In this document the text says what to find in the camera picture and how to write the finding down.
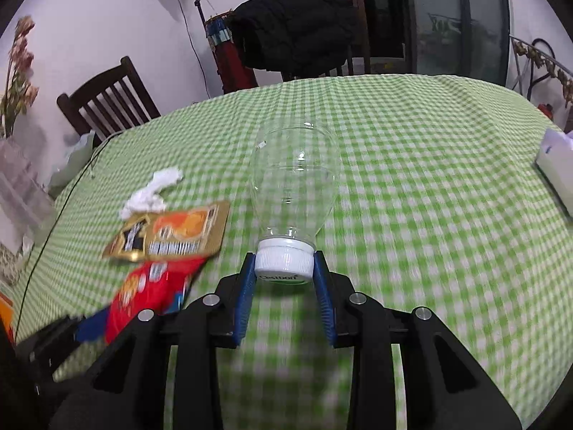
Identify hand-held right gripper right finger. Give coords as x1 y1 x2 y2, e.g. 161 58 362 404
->
313 251 522 430

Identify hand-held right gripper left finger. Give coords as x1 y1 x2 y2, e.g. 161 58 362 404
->
49 253 258 430

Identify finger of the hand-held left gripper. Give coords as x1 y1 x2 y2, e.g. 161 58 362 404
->
15 314 88 370

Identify red snack packet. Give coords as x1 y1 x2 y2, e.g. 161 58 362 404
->
74 255 211 345

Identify clear plastic bottle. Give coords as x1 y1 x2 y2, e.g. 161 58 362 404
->
248 121 342 284

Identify gold snack packet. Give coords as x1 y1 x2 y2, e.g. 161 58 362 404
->
102 201 231 263

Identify white crumpled tissue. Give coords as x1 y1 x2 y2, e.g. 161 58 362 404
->
119 167 185 220

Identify green checkered tablecloth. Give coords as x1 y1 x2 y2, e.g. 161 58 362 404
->
9 74 573 430

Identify clear glass vase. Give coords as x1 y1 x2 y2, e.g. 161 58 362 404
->
0 137 57 252

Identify white plastic bag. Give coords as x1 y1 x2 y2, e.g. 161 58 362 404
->
47 130 97 198

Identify red hanging cloth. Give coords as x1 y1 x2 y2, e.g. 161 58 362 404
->
205 13 259 95

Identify dark wooden chair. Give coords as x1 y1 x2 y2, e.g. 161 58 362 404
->
57 56 162 142

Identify purple tissue pack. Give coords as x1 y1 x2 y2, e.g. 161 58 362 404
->
534 128 573 218

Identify dried flowers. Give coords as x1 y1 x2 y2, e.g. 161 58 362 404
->
0 15 39 139

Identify black jacket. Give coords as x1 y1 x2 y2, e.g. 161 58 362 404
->
228 0 359 82

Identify sliding glass door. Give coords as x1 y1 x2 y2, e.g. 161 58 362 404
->
257 0 511 86

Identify metal drying rack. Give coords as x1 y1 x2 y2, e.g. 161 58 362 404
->
508 33 573 108

